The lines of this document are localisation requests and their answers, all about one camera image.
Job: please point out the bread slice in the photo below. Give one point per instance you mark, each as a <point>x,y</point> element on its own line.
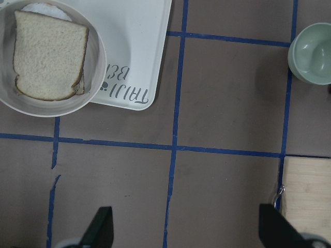
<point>49,55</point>
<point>79,89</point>

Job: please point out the fried egg toy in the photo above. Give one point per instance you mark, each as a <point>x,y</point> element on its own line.
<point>47,10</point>

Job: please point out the green bowl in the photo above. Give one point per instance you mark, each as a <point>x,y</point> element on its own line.
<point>309,54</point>

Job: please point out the cream rectangular tray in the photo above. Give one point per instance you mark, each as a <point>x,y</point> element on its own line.
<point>133,34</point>

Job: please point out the cream round plate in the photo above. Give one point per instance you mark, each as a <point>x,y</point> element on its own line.
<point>94,69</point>

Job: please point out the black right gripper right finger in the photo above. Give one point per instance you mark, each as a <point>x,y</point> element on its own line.
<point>276,231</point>

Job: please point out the wooden cutting board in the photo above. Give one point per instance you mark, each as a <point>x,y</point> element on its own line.
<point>306,200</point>

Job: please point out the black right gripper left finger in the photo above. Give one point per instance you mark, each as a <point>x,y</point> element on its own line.
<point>100,232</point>

